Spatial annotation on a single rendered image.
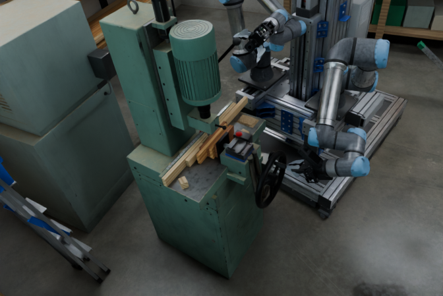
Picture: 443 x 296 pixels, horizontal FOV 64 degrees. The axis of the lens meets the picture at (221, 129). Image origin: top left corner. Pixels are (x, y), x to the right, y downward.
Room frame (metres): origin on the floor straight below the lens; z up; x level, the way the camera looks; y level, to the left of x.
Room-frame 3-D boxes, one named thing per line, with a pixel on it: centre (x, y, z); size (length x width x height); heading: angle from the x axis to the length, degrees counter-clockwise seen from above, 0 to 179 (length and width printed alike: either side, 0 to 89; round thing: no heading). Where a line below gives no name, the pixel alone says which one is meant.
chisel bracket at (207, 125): (1.28, 0.08, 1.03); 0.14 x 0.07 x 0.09; 52
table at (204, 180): (1.18, -0.01, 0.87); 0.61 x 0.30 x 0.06; 142
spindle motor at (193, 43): (1.26, 0.07, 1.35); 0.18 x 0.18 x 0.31
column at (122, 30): (1.44, 0.30, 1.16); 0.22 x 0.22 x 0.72; 52
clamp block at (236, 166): (1.13, -0.07, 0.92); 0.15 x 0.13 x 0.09; 142
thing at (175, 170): (1.26, 0.10, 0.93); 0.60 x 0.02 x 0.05; 142
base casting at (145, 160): (1.34, 0.16, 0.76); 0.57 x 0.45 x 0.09; 52
